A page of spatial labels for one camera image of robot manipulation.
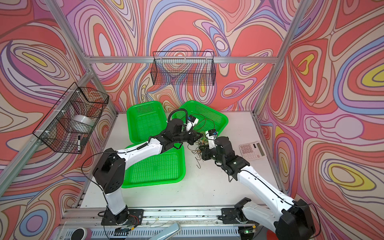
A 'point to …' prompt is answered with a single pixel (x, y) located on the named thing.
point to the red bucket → (271, 235)
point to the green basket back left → (145, 120)
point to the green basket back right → (208, 119)
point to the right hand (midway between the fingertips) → (201, 150)
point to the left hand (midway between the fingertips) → (204, 134)
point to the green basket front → (167, 168)
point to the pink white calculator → (252, 150)
